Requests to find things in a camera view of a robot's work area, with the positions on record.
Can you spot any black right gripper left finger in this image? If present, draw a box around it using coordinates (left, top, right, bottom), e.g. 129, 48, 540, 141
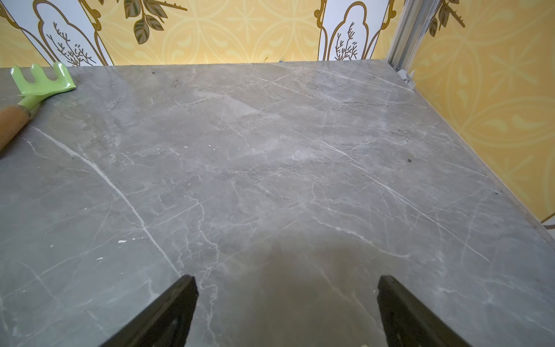
102, 275, 199, 347

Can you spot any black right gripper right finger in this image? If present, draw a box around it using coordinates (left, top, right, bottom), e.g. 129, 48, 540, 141
377, 276, 469, 346

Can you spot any green toy rake wooden handle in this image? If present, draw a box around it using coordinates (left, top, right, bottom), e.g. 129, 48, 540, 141
0, 61, 77, 150

